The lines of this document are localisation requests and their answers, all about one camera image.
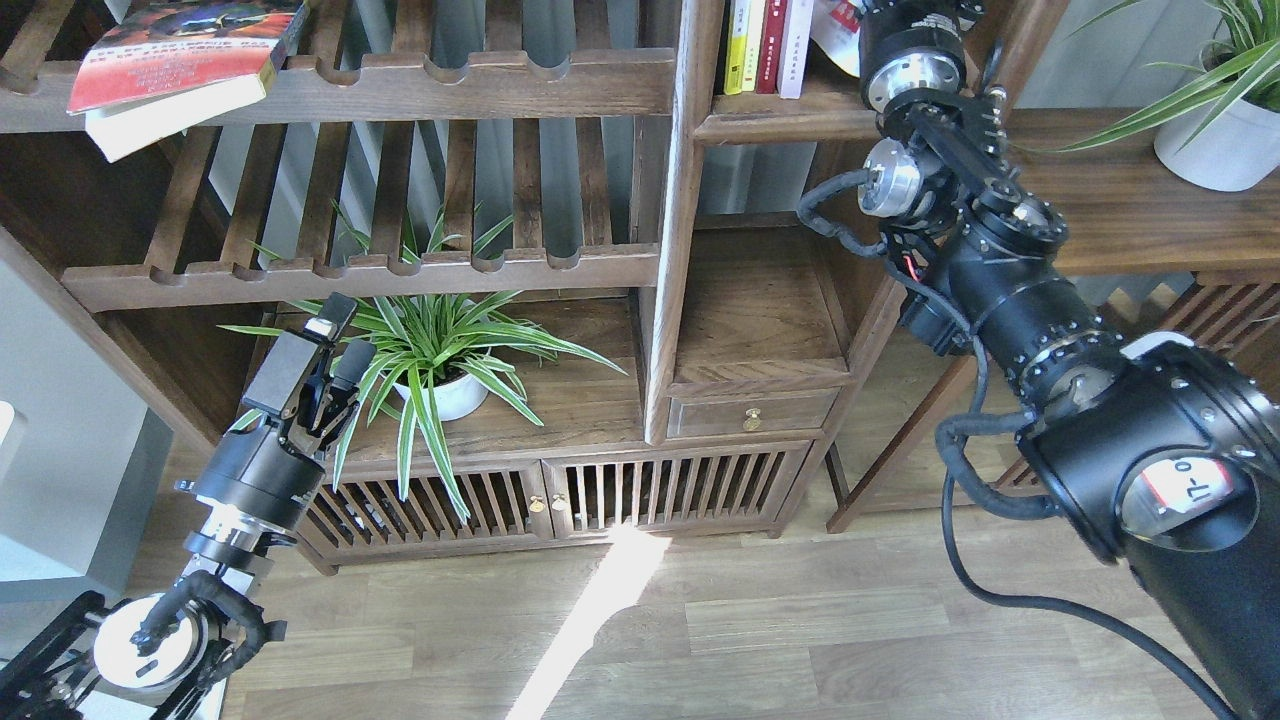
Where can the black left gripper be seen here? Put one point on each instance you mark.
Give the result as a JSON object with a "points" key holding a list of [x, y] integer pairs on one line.
{"points": [[272, 471]]}

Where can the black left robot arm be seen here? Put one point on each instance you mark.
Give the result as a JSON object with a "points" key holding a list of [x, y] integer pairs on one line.
{"points": [[181, 642]]}

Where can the green spider plant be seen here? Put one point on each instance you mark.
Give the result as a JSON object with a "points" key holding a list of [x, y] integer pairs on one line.
{"points": [[425, 338]]}

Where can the small white plant pot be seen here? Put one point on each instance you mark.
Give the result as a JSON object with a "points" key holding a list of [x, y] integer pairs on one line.
{"points": [[459, 396]]}

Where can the slatted cabinet door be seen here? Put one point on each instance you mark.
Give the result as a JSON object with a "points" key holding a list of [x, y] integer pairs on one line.
{"points": [[681, 491], [364, 520]]}

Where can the green plant top right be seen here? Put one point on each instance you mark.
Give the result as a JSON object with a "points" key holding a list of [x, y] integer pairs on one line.
{"points": [[1245, 71]]}

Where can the white book red logo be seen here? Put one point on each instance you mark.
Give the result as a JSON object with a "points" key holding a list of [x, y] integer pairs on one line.
{"points": [[836, 29]]}

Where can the red cover thick book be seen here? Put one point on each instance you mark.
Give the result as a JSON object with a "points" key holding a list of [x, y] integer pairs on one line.
{"points": [[170, 66]]}

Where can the pale pink thin book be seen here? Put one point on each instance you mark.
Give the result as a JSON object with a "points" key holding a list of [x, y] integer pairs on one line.
{"points": [[796, 38]]}

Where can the dark wooden bookshelf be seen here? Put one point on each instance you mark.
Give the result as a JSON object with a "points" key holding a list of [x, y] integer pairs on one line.
{"points": [[555, 149]]}

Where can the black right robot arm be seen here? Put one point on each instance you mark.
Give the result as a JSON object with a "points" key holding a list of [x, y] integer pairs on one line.
{"points": [[1156, 451]]}

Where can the right slatted cabinet door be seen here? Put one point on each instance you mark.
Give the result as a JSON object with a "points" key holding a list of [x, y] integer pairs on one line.
{"points": [[681, 491]]}

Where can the left slatted cabinet door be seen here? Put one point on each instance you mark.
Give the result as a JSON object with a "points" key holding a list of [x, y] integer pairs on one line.
{"points": [[364, 520]]}

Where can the yellow upright book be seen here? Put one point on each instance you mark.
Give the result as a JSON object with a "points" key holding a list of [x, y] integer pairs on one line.
{"points": [[744, 35]]}

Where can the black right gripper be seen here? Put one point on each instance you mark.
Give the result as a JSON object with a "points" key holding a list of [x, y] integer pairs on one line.
{"points": [[913, 44]]}

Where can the grey cabinet at left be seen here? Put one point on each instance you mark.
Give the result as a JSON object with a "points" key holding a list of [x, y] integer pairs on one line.
{"points": [[81, 469]]}

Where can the small wooden drawer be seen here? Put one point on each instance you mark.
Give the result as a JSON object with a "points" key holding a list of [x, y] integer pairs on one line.
{"points": [[732, 414]]}

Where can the dark red upright book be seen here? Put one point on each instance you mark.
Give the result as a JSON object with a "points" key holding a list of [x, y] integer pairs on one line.
{"points": [[771, 47]]}

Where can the large white plant pot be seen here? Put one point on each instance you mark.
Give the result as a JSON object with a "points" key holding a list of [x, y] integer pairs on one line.
{"points": [[1232, 153]]}

